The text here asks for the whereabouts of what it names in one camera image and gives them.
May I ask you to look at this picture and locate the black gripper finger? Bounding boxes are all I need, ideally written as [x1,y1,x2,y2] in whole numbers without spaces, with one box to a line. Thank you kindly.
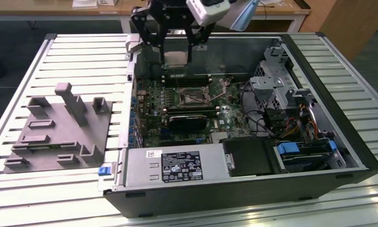
[183,23,215,63]
[130,6,167,64]

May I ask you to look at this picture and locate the metal socket cover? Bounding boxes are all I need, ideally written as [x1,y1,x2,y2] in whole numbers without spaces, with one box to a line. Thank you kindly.
[217,75,234,88]

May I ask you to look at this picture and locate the grey power supply unit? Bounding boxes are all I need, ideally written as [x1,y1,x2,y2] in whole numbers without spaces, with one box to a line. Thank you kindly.
[122,144,231,186]

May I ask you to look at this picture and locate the wooden cabinet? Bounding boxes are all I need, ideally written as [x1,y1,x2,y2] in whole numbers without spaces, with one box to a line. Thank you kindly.
[298,0,378,62]

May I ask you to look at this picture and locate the blue disk carrier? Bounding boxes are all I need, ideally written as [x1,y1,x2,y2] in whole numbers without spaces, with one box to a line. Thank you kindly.
[277,141,300,155]

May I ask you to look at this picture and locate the black optical drive box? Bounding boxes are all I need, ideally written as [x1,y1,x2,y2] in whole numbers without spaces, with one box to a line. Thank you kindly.
[222,137,286,177]

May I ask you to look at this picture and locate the open black PC case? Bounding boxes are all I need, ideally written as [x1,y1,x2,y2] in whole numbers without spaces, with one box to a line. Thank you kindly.
[97,33,378,218]

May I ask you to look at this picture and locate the orange and yellow wire bundle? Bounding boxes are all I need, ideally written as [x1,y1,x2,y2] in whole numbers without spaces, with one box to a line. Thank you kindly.
[283,106,319,142]

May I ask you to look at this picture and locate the black RAM slot bank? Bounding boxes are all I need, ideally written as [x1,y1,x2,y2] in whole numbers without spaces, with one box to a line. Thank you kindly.
[159,68,213,87]
[165,106,218,116]

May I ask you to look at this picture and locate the wooden desk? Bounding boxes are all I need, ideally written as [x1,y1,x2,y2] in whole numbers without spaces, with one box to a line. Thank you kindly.
[0,0,312,34]

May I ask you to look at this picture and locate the CPU socket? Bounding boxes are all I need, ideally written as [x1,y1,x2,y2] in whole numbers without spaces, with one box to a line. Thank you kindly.
[179,88,213,107]

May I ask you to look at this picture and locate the grey parts rack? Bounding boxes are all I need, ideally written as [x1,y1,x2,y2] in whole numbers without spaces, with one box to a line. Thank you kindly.
[2,82,114,175]

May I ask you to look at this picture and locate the green motherboard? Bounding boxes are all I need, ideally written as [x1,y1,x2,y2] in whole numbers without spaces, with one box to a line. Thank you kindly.
[131,75,266,148]

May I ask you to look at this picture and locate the black wire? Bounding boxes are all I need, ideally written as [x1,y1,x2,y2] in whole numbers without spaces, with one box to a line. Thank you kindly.
[245,110,277,138]

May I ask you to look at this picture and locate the thin metal locking lever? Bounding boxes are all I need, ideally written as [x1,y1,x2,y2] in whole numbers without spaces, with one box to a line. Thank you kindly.
[209,89,229,102]

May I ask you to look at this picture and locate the black power supply label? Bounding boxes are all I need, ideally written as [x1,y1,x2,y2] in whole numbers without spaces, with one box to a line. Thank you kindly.
[161,151,205,183]

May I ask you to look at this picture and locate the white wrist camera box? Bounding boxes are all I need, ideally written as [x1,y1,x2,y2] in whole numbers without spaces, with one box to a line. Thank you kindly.
[185,0,231,26]

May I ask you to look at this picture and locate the black fan heatsink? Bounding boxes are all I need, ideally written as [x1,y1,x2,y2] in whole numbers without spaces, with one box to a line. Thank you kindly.
[166,114,209,132]

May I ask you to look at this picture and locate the silver CPU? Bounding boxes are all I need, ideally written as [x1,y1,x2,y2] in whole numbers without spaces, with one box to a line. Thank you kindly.
[163,50,189,69]

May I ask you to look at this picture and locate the grey metal drive cage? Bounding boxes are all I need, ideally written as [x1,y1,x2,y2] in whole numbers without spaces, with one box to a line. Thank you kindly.
[247,46,314,112]

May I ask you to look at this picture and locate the white paper box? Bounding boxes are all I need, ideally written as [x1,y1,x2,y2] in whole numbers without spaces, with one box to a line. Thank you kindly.
[71,0,98,10]

